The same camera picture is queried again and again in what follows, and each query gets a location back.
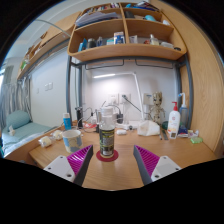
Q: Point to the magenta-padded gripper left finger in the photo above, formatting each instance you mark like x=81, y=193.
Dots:
x=58, y=166

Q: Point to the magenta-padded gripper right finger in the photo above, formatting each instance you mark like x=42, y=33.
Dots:
x=165, y=166

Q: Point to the clear bottle with dark label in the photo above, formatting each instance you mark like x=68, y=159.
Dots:
x=107, y=140

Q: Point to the white mug with blue pattern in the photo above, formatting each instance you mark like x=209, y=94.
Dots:
x=72, y=140

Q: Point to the small white digital thermometer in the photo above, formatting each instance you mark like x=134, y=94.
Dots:
x=173, y=134

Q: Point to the crumpled white paper bag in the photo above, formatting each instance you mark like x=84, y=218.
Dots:
x=148, y=128

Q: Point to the white pump bottle, red pump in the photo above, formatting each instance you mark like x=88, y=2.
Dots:
x=173, y=121

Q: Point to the small blue and white bottle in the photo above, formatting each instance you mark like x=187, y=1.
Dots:
x=67, y=121

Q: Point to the bed with teal sheet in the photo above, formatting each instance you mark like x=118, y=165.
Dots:
x=25, y=133

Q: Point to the flat round red coaster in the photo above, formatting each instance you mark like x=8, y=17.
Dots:
x=115, y=157

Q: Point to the white power strip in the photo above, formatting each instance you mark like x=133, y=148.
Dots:
x=130, y=126

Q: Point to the black electric shaver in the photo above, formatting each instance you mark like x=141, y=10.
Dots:
x=79, y=116

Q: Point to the white earbuds case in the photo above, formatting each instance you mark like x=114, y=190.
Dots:
x=121, y=132

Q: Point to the small white plush toy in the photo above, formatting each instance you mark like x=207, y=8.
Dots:
x=12, y=130

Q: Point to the brown tree creature figurine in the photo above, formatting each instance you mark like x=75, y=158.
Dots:
x=156, y=106

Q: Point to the teal pillow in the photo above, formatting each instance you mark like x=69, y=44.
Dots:
x=18, y=120

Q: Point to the black power adapter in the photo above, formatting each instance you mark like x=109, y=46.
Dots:
x=119, y=118

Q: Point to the grey striped curtain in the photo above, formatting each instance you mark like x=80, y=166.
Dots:
x=16, y=98

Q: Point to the white desk lamp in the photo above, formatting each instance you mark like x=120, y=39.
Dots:
x=136, y=86

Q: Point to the wooden wardrobe side panel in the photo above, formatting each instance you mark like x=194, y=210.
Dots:
x=203, y=83

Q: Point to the long wooden overhead shelf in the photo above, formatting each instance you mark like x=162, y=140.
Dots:
x=56, y=33

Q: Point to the white wall light switch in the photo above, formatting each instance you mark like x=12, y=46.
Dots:
x=48, y=86

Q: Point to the grey metal desk frame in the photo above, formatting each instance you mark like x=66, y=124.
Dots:
x=68, y=86

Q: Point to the white wall socket pair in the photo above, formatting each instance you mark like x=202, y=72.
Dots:
x=119, y=98

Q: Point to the wooden wall shelf unit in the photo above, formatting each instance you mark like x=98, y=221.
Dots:
x=126, y=31

